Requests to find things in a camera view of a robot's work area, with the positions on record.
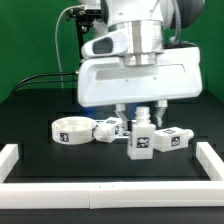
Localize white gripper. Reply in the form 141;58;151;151
78;20;202;128

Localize white round stool seat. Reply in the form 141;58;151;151
51;116;96;145

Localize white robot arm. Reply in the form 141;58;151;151
78;0;205;126

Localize white marker sheet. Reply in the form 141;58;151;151
94;119;134;141

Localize black cables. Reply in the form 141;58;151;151
12;71;79;94

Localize grey camera cable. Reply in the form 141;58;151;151
54;4;81;90

